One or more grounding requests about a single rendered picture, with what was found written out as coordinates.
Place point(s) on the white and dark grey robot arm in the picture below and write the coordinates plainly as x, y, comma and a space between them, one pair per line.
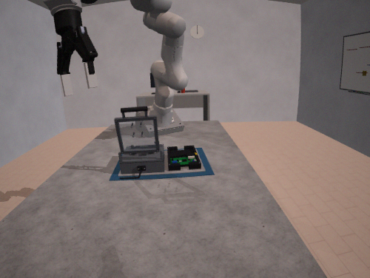
171, 26

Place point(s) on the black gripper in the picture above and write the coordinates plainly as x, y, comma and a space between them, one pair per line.
68, 25

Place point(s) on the green circuit board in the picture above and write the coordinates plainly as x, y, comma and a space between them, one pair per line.
183, 160

